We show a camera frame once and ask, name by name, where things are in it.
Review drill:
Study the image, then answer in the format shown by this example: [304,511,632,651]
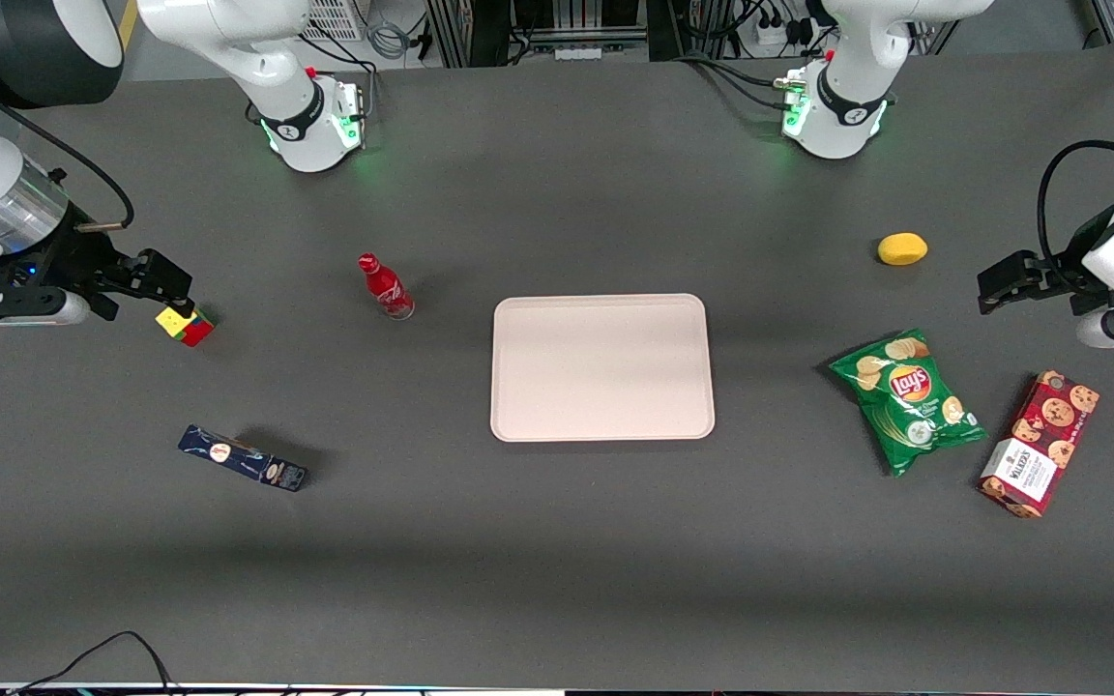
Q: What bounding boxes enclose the yellow lemon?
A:
[876,232,929,267]

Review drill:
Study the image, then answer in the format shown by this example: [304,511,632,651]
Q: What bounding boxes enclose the red coke bottle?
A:
[357,252,416,321]

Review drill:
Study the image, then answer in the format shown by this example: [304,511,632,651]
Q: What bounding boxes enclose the white perforated box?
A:
[300,0,370,43]

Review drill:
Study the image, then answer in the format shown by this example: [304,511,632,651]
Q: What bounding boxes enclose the dark blue snack box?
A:
[177,423,309,493]

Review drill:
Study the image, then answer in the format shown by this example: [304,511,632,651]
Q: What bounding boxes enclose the coiled grey cable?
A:
[364,14,415,61]

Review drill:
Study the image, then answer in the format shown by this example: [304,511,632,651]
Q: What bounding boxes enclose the dark round object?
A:
[0,43,136,234]

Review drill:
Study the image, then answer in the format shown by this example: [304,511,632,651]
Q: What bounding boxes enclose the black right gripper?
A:
[0,206,196,324]

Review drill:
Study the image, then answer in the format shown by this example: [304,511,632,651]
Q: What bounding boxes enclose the white power strip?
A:
[753,12,817,51]

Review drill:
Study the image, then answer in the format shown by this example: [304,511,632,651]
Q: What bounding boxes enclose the black metal rack frame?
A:
[425,0,742,70]

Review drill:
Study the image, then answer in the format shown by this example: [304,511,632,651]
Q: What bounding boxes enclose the colourful puzzle cube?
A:
[155,304,216,348]

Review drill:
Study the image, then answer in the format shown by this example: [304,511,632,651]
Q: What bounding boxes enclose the black cable at right base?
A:
[246,34,382,127]

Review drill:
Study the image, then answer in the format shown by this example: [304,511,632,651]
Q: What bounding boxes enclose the black cable at table edge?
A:
[4,630,181,696]

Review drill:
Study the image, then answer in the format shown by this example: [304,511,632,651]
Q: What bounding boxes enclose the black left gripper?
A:
[977,203,1114,318]

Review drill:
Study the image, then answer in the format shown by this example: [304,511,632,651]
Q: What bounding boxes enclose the black cables at left base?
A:
[671,50,809,115]

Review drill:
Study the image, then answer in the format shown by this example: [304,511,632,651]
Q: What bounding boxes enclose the green Lay's chips bag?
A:
[828,328,989,479]

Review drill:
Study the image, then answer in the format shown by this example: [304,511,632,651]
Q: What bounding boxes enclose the red cookie box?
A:
[978,370,1101,520]

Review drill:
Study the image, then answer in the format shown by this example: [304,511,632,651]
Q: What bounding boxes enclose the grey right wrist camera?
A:
[0,288,92,330]

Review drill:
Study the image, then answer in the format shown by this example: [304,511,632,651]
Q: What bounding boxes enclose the pale pink plastic tray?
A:
[489,293,717,444]

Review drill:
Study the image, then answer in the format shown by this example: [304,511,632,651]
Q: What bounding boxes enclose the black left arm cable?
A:
[1037,63,1114,281]

